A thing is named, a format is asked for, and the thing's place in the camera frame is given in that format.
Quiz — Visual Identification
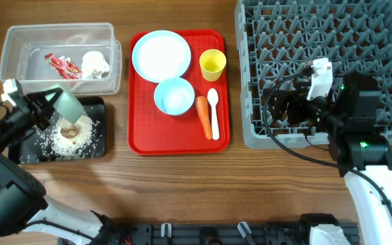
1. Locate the green bowl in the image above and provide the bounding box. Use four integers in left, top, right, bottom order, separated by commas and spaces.
46, 84, 84, 124

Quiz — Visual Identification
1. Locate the red snack wrapper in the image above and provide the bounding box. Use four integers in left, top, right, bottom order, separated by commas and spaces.
44, 53, 82, 80

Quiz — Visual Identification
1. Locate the white rice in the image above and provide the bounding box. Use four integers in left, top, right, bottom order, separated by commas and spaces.
18, 114, 103, 164

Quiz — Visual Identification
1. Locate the brown food scrap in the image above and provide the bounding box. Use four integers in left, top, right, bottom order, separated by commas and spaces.
60, 125, 78, 139

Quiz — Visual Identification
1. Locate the white tissue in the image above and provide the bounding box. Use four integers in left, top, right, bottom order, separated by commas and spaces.
81, 51, 110, 79

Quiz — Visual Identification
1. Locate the yellow plastic cup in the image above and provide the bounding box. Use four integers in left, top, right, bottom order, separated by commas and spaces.
199, 49, 227, 82

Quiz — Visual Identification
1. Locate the light blue bowl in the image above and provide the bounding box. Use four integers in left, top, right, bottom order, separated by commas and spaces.
154, 78, 195, 116

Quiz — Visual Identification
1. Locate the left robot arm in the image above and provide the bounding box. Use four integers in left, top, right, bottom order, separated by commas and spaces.
0, 86, 120, 244

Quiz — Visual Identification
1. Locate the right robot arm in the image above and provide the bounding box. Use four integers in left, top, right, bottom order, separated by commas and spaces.
263, 71, 392, 244

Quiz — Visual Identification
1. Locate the clear plastic waste bin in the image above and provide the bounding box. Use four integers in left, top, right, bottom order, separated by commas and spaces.
0, 22, 123, 95

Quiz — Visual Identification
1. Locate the black waste tray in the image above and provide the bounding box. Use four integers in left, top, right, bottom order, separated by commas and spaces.
8, 97, 106, 164

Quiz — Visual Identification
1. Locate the grey dishwasher rack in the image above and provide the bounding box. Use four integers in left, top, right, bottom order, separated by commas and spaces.
234, 0, 392, 149

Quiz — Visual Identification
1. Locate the white plastic spoon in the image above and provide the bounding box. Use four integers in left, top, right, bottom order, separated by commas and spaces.
207, 88, 220, 140

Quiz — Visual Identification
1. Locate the orange carrot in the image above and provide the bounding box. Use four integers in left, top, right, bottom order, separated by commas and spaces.
195, 96, 212, 140

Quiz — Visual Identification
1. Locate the red serving tray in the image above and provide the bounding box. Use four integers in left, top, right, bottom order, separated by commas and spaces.
127, 29, 230, 155

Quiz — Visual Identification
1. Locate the light blue plate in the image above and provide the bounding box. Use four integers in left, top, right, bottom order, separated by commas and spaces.
131, 30, 192, 84

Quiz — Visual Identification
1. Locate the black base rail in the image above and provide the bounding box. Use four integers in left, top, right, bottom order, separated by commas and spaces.
101, 214, 360, 245

